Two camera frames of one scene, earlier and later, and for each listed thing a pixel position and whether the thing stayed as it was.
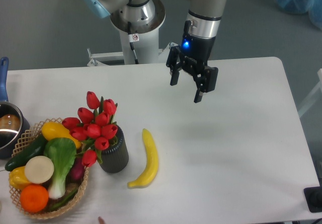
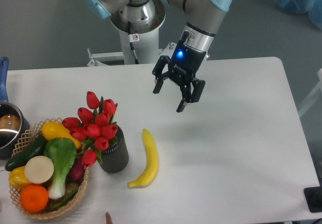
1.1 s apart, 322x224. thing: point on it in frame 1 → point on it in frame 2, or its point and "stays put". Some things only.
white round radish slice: x=38 y=169 stays put
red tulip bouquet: x=95 y=128 stays put
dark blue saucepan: x=13 y=124 stays put
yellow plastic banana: x=152 y=161 stays put
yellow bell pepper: x=17 y=178 stays put
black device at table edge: x=313 y=197 stays put
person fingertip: x=101 y=221 → x=108 y=218
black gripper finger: x=173 y=63 → x=157 y=73
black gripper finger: x=211 y=73 → x=187 y=97
